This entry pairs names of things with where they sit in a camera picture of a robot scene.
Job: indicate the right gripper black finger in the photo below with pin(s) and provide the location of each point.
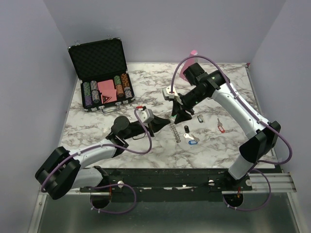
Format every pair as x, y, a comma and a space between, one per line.
182, 116
177, 108

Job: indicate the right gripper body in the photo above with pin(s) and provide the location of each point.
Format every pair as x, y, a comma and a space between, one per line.
189, 100

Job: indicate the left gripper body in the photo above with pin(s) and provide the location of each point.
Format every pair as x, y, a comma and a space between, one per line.
137, 129

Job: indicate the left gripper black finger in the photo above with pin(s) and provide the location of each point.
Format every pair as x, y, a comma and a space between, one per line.
159, 120
157, 125

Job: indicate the steel disc with keyrings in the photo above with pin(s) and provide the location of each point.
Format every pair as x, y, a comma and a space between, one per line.
175, 133

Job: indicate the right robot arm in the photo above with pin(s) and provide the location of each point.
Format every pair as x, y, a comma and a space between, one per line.
260, 132

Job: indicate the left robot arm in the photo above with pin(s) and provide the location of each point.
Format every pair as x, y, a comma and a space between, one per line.
87, 150

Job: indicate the silver key by blue tag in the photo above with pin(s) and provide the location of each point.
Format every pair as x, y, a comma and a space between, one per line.
195, 138

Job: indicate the blue key tag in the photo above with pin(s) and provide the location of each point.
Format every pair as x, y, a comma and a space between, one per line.
192, 142

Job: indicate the red key tag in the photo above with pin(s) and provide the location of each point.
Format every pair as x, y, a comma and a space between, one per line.
220, 126

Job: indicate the black poker chip case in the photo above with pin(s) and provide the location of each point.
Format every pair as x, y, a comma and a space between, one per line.
102, 70

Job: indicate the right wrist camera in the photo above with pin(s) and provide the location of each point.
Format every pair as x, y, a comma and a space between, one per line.
171, 94

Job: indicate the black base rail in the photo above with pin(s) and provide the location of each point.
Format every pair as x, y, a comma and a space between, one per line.
148, 185

